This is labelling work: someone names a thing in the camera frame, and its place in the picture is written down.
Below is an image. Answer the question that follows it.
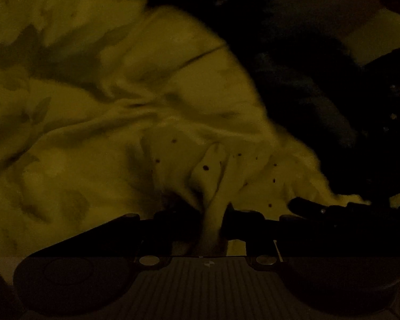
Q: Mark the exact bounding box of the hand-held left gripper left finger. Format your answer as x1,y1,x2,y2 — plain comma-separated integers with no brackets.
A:
30,208,205,270

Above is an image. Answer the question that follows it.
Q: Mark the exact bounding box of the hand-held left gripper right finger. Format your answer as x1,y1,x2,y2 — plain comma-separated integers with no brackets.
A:
222,208,400,269

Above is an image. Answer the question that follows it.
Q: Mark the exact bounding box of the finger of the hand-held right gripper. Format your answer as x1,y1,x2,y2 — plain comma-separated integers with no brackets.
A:
287,197,374,223

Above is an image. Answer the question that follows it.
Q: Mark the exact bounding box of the white polka-dot garment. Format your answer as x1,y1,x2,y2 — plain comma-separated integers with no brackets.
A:
140,130,322,252

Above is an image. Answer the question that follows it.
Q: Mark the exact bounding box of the leaf print bed sheet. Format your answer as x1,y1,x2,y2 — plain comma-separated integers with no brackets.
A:
0,0,370,258

